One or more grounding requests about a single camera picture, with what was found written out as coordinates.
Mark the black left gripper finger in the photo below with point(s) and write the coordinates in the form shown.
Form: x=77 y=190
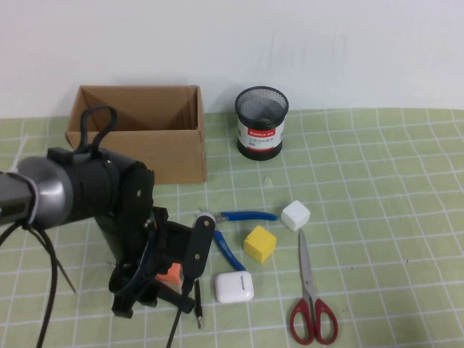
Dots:
x=123 y=304

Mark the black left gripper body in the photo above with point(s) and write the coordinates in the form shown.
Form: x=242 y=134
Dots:
x=170 y=243

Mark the thin black precision screwdriver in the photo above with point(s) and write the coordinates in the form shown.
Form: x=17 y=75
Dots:
x=198 y=301

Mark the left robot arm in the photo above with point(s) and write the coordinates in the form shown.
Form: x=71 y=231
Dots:
x=90 y=188

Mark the orange cube block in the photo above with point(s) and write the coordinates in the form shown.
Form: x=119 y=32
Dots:
x=170 y=275

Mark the black zip tie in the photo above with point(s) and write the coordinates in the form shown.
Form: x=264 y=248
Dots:
x=59 y=261

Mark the white earbuds case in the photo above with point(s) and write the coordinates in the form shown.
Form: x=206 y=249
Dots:
x=233 y=288

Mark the brown cardboard box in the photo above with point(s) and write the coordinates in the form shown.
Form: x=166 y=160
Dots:
x=174 y=156

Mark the yellow cube block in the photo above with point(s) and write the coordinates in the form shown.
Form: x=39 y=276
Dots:
x=259 y=244

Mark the small white scrap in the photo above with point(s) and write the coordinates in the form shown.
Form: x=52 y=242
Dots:
x=268 y=180

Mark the white cube block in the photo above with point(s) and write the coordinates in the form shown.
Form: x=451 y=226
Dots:
x=295 y=216

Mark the black mesh pen holder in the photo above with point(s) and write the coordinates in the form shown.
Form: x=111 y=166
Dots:
x=261 y=145

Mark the green checked tablecloth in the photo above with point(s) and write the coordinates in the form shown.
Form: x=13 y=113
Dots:
x=380 y=181

